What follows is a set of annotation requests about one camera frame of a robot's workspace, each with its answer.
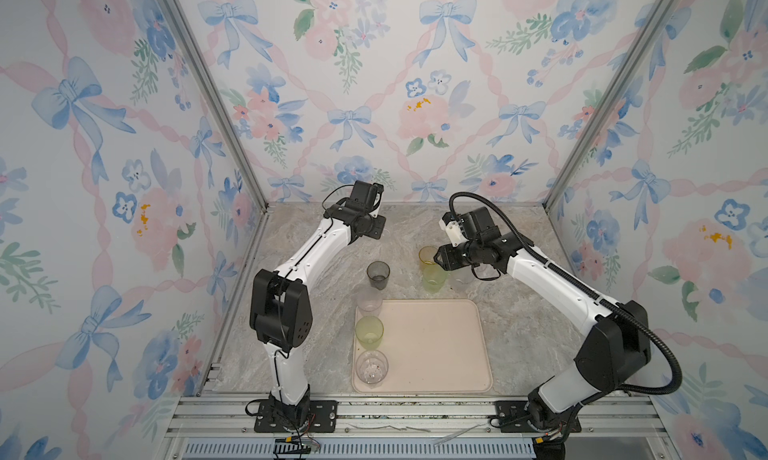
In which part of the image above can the aluminium corner post right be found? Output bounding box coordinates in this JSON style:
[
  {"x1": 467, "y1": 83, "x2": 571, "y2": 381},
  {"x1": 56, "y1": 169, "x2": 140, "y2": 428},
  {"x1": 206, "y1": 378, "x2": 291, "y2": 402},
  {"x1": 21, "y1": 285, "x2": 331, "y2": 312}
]
[{"x1": 542, "y1": 0, "x2": 680, "y2": 213}]

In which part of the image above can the aluminium corner post left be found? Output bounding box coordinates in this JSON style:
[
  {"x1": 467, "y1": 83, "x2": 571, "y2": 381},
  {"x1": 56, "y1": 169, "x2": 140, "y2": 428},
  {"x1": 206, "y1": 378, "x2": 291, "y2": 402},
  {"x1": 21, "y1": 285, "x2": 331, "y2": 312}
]
[{"x1": 157, "y1": 0, "x2": 268, "y2": 214}]

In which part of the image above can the black corrugated cable conduit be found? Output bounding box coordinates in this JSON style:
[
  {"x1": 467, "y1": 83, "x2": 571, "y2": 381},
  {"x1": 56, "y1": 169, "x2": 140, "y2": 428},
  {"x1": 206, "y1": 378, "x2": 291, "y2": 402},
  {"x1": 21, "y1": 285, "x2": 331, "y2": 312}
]
[{"x1": 448, "y1": 191, "x2": 684, "y2": 398}]

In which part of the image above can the beige plastic tray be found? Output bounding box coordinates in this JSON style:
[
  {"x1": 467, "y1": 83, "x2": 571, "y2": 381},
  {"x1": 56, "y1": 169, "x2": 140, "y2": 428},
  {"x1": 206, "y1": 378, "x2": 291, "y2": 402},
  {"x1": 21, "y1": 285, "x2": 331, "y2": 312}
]
[{"x1": 351, "y1": 299, "x2": 493, "y2": 396}]

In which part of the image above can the aluminium corner post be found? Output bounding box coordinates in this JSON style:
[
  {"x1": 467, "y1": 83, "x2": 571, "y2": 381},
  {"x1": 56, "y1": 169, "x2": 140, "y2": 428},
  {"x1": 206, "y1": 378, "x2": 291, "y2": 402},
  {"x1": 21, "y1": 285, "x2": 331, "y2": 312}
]
[
  {"x1": 157, "y1": 0, "x2": 268, "y2": 214},
  {"x1": 542, "y1": 0, "x2": 680, "y2": 213}
]

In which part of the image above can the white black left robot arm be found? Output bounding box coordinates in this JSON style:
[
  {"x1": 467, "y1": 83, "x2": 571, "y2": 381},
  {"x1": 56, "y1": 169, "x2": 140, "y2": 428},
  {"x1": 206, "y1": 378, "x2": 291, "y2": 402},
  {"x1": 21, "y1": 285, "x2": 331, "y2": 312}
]
[{"x1": 248, "y1": 181, "x2": 386, "y2": 415}]

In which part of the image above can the clear plastic cup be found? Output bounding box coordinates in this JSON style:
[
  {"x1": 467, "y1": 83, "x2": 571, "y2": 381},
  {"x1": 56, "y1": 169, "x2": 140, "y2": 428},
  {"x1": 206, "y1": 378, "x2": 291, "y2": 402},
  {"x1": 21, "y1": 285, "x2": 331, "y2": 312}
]
[
  {"x1": 353, "y1": 285, "x2": 383, "y2": 316},
  {"x1": 355, "y1": 350, "x2": 389, "y2": 385},
  {"x1": 448, "y1": 268, "x2": 474, "y2": 293}
]

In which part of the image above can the grey smoked plastic cup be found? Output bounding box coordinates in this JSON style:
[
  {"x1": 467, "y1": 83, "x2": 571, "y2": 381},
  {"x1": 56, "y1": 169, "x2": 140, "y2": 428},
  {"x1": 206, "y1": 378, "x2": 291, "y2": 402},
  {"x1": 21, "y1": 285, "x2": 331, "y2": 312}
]
[{"x1": 366, "y1": 261, "x2": 391, "y2": 291}]

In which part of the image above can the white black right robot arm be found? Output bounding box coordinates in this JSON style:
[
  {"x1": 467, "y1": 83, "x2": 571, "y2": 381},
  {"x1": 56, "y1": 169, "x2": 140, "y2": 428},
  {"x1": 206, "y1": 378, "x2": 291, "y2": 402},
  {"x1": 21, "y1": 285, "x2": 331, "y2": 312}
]
[{"x1": 434, "y1": 207, "x2": 652, "y2": 431}]

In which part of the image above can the light green plastic cup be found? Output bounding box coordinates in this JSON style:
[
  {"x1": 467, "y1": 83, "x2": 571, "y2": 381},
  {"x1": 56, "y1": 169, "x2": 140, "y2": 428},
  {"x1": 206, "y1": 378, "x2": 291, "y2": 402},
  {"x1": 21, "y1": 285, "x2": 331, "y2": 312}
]
[
  {"x1": 422, "y1": 264, "x2": 448, "y2": 294},
  {"x1": 355, "y1": 316, "x2": 384, "y2": 350}
]

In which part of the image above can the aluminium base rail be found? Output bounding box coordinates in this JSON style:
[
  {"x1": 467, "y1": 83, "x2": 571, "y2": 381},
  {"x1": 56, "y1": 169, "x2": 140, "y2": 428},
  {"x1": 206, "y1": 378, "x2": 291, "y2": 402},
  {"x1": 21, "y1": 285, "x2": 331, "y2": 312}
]
[{"x1": 155, "y1": 394, "x2": 682, "y2": 459}]

